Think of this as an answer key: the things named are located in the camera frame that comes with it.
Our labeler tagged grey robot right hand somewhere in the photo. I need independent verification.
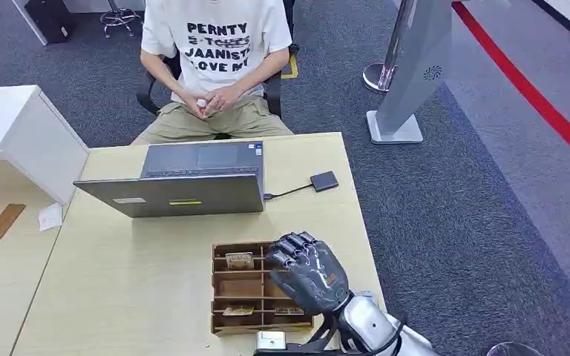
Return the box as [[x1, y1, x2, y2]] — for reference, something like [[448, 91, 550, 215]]
[[265, 231, 353, 317]]

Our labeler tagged person's left hand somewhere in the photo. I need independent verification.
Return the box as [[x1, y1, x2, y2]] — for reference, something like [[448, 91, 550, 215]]
[[203, 85, 245, 117]]

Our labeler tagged person's right hand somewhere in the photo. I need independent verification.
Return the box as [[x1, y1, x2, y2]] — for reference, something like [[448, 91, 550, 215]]
[[178, 88, 212, 119]]

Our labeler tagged black office chair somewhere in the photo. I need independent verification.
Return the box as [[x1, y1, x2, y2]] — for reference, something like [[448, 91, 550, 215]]
[[136, 0, 300, 142]]

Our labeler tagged person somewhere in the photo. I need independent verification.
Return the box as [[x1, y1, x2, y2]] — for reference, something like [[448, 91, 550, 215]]
[[130, 0, 298, 146]]

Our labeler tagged wooden card box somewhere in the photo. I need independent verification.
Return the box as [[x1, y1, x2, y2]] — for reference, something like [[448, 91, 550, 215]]
[[210, 240, 315, 337]]

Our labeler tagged card with pale print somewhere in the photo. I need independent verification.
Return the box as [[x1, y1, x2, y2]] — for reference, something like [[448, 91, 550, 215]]
[[225, 251, 255, 271]]

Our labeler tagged grey laptop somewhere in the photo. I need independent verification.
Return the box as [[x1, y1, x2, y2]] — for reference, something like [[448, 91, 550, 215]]
[[73, 141, 266, 219]]

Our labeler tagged black square adapter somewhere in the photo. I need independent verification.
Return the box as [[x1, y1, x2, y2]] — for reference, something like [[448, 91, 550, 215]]
[[309, 170, 340, 193]]

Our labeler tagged chrome stool base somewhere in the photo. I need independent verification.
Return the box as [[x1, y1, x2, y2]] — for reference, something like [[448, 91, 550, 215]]
[[99, 0, 142, 40]]

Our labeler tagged black box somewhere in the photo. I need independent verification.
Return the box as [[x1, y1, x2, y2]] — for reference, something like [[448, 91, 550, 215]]
[[24, 0, 76, 45]]

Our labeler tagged white desk partition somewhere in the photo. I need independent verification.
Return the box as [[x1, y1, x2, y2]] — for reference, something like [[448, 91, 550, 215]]
[[0, 85, 90, 205]]

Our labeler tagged white paper slip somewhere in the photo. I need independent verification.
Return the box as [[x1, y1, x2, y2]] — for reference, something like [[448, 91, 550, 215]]
[[36, 202, 64, 233]]

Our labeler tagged white furniture leg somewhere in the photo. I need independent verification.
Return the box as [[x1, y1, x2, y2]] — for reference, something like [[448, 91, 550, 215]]
[[11, 0, 50, 47]]

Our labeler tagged grey standing panel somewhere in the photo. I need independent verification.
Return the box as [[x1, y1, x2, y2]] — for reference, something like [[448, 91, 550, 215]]
[[365, 0, 456, 145]]

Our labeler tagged grey round rim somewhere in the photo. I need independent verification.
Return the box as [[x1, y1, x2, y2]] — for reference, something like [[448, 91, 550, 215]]
[[485, 341, 545, 356]]

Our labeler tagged brown cardboard strip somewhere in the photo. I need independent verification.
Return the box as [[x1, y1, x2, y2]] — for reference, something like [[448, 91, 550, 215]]
[[0, 202, 27, 241]]

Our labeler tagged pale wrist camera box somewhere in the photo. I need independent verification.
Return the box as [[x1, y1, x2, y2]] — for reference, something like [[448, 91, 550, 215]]
[[256, 330, 287, 351]]

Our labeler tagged black laptop cable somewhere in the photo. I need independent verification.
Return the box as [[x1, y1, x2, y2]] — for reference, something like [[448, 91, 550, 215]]
[[263, 183, 313, 202]]

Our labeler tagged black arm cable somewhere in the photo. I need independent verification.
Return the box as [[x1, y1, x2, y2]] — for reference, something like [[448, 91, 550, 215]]
[[351, 314, 408, 356]]

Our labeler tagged chrome stanchion post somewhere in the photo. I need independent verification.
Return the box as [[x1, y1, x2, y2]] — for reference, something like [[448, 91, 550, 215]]
[[361, 0, 416, 94]]

